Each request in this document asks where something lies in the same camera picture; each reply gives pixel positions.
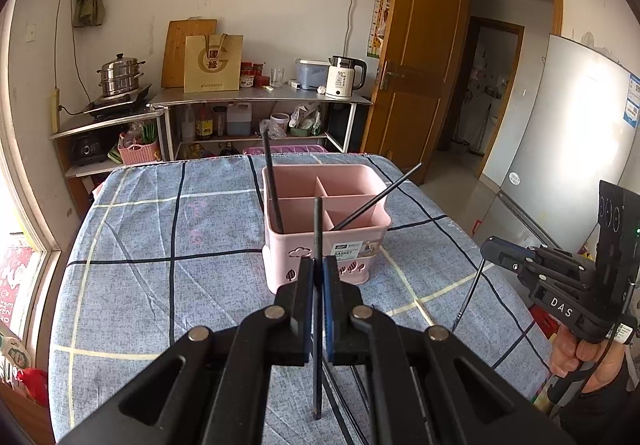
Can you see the pink plastic bin lid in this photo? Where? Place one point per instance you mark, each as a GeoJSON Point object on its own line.
{"type": "Point", "coordinates": [295, 148]}

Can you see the red lidded jar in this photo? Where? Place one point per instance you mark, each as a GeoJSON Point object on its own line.
{"type": "Point", "coordinates": [259, 74]}
{"type": "Point", "coordinates": [246, 75]}

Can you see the dark sauce bottle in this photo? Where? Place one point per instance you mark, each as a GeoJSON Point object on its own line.
{"type": "Point", "coordinates": [204, 125]}

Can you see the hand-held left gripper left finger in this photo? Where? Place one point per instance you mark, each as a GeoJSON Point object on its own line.
{"type": "Point", "coordinates": [309, 312]}

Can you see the tan paper gift bag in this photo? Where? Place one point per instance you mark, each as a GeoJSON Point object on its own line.
{"type": "Point", "coordinates": [212, 65]}

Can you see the person's right hand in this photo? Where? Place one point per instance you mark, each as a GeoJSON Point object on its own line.
{"type": "Point", "coordinates": [565, 350]}

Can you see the white electric kettle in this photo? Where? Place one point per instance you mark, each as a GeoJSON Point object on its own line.
{"type": "Point", "coordinates": [340, 82]}

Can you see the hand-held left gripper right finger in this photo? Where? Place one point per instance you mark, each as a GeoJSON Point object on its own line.
{"type": "Point", "coordinates": [329, 315]}

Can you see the white plastic tub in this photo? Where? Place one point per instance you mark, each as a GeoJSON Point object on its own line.
{"type": "Point", "coordinates": [280, 124]}

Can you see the clear plastic bottle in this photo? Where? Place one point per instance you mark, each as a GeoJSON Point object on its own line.
{"type": "Point", "coordinates": [188, 125]}

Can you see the metal kitchen shelf table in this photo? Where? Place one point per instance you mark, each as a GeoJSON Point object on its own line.
{"type": "Point", "coordinates": [225, 97]}

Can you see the white green bottle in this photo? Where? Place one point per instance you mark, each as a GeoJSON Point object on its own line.
{"type": "Point", "coordinates": [12, 347]}

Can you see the induction cooker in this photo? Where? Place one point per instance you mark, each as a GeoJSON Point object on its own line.
{"type": "Point", "coordinates": [115, 105]}

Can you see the low grey side shelf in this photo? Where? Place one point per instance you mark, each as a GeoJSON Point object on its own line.
{"type": "Point", "coordinates": [100, 125]}

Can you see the giraffe height chart poster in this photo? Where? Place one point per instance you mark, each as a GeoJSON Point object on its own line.
{"type": "Point", "coordinates": [380, 15]}

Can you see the beige power strip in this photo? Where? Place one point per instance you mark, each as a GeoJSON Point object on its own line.
{"type": "Point", "coordinates": [55, 110]}

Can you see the wooden door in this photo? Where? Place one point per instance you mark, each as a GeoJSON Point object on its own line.
{"type": "Point", "coordinates": [420, 50]}

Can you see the translucent plastic jerrycan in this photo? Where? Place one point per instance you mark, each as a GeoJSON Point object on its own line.
{"type": "Point", "coordinates": [239, 121]}

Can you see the blue checked tablecloth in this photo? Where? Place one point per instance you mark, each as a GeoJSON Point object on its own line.
{"type": "Point", "coordinates": [150, 275]}

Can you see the glass storage jar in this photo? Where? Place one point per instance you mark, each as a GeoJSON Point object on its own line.
{"type": "Point", "coordinates": [220, 122]}

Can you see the black kitchen appliance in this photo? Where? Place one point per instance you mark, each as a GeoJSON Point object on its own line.
{"type": "Point", "coordinates": [87, 149]}

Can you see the crumpled plastic bags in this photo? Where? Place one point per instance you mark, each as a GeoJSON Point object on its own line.
{"type": "Point", "coordinates": [306, 120]}

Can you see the clear plastic storage box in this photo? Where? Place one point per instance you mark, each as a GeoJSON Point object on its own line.
{"type": "Point", "coordinates": [310, 74]}

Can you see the wooden cutting board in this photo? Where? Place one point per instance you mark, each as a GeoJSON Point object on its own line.
{"type": "Point", "coordinates": [175, 50]}

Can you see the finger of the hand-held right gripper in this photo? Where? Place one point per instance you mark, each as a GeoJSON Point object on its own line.
{"type": "Point", "coordinates": [535, 252]}
{"type": "Point", "coordinates": [505, 259]}

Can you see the pink plastic utensil basket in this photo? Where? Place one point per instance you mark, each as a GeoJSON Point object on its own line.
{"type": "Point", "coordinates": [290, 250]}

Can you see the white wall switch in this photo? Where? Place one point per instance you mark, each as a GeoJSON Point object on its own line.
{"type": "Point", "coordinates": [31, 33]}

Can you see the silver refrigerator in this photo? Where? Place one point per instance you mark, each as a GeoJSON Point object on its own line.
{"type": "Point", "coordinates": [565, 125]}

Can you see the stainless steel steamer pot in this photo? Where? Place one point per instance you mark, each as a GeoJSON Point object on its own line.
{"type": "Point", "coordinates": [120, 75]}

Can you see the pink woven plastic basket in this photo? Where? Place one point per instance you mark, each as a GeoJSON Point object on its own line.
{"type": "Point", "coordinates": [137, 152]}

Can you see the drinking glass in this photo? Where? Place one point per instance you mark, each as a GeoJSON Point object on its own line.
{"type": "Point", "coordinates": [277, 77]}

